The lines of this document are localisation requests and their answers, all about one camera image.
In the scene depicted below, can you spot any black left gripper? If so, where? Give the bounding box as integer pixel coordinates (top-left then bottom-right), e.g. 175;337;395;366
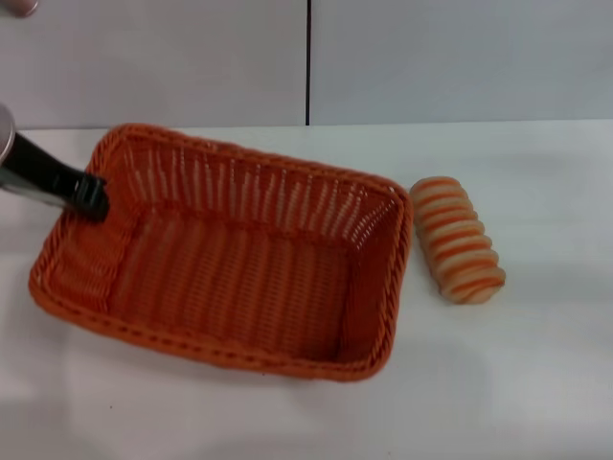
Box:
0;129;112;222

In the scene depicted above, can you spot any orange woven plastic basket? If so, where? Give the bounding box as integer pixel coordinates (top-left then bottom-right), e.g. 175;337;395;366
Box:
28;123;415;383

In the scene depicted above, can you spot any striped orange white bread loaf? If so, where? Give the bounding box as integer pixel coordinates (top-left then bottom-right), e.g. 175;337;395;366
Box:
410;175;508;306

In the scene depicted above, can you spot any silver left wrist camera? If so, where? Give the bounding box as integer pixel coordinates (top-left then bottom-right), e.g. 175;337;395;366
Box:
0;0;40;19

